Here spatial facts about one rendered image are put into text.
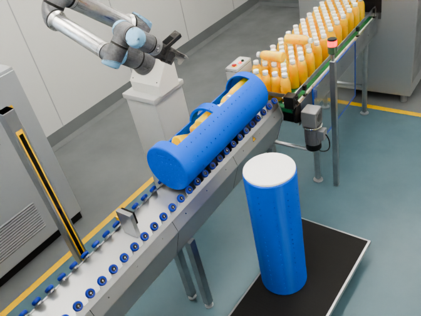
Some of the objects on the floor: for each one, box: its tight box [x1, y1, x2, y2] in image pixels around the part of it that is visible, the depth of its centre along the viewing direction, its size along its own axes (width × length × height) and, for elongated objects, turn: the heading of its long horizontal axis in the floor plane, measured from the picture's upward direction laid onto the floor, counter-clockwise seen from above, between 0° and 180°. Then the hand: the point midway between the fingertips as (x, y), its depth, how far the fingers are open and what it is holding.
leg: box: [185, 238, 214, 309], centre depth 283 cm, size 6×6×63 cm
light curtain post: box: [0, 107, 86, 265], centre depth 247 cm, size 6×6×170 cm
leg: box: [174, 249, 197, 301], centre depth 290 cm, size 6×6×63 cm
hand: (183, 54), depth 240 cm, fingers open, 5 cm apart
